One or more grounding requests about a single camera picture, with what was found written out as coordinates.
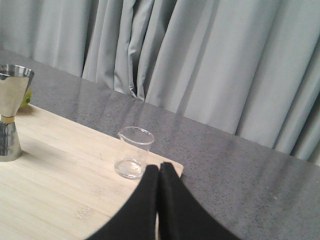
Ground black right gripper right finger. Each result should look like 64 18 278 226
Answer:
157 162 239 240

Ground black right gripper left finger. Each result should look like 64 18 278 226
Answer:
88 165 159 240

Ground clear glass measuring cup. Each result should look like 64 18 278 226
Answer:
114 126 155 179

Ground steel double jigger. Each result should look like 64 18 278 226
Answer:
0 64 35 162

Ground wooden cutting board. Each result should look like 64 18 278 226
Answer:
0 103 185 240

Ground yellow lemon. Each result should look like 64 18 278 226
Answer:
20 88 32 108

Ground grey curtain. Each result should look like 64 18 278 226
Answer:
0 0 320 164

